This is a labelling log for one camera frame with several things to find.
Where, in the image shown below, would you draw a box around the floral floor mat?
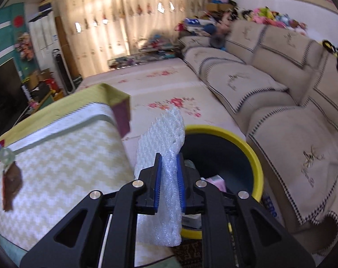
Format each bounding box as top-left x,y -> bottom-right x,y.
74,58 -> 249,260

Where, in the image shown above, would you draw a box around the cream embroidered curtain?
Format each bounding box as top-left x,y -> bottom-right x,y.
53,0 -> 207,76

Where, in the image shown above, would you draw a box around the clear plastic bottle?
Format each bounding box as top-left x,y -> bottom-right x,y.
0,147 -> 16,164

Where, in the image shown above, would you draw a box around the open cardboard box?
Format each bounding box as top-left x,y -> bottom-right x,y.
28,68 -> 51,90

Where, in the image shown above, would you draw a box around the yellow trash bin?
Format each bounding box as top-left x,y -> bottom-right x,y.
180,125 -> 264,240

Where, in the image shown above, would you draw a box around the green yellow television cabinet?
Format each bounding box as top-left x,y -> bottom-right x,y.
14,91 -> 67,126

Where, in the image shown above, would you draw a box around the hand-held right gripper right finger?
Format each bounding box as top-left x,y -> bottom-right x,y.
177,152 -> 316,268

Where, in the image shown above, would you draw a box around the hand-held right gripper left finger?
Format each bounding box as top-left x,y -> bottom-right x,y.
20,153 -> 162,268

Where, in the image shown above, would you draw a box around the black tower fan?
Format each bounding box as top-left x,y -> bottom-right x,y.
52,49 -> 75,94

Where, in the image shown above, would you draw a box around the black yellow plush toy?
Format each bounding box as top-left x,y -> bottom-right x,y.
322,40 -> 338,74

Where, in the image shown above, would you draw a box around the pink strawberry milk carton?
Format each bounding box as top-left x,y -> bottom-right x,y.
201,174 -> 227,193

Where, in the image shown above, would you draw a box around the pile of toys by curtain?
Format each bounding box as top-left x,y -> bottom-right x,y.
109,35 -> 183,69

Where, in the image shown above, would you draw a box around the pile of clothes on sofa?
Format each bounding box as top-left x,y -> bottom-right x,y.
175,17 -> 236,48

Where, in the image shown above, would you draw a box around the row of plush toys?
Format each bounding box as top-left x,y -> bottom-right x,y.
233,6 -> 309,34

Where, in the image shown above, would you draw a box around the white foam fruit net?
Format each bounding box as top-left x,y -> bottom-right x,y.
134,107 -> 186,247

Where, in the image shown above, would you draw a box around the floral wall decoration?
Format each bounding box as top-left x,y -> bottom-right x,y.
15,32 -> 35,62

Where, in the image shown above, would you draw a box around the black television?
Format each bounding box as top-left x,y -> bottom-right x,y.
0,57 -> 26,123

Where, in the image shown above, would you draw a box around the dark patterned rug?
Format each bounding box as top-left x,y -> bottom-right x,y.
173,239 -> 203,268

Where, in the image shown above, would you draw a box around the brown wrapper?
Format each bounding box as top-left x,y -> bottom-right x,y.
2,162 -> 23,212

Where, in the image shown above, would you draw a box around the beige sofa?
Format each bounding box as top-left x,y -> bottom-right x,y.
179,19 -> 338,257

